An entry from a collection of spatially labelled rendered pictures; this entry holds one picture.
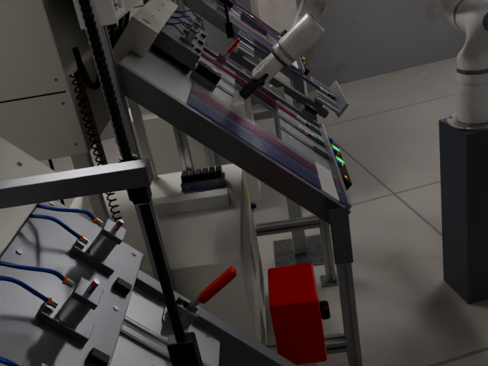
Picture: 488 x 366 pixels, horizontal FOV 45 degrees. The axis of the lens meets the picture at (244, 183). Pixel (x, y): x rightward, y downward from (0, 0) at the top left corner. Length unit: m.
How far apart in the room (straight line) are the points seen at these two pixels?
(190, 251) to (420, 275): 1.17
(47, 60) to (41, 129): 0.18
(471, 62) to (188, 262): 1.11
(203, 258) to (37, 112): 0.60
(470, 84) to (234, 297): 1.04
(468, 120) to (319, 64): 3.07
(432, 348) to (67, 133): 1.44
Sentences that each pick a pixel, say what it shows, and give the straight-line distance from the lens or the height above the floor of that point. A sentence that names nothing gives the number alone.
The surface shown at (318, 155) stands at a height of 0.75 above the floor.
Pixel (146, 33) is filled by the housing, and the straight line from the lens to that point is 1.63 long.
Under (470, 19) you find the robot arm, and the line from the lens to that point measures 2.00.
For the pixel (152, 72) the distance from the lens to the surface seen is 1.58.
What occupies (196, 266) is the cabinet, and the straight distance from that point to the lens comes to 1.67.
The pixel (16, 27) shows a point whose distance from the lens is 1.51.
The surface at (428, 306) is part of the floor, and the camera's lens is 2.42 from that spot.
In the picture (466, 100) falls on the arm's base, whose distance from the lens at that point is 2.12.
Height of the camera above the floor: 1.49
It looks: 25 degrees down
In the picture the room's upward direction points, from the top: 11 degrees counter-clockwise
